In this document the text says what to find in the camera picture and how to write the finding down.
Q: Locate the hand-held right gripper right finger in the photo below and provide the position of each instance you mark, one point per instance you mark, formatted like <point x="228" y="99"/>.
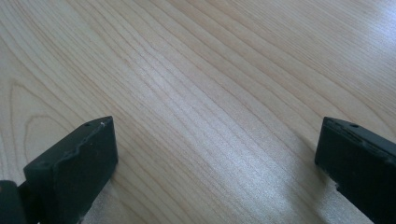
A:
<point x="358" y="165"/>

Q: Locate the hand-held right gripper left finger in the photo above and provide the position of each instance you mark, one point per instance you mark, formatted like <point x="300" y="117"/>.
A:
<point x="74" y="174"/>

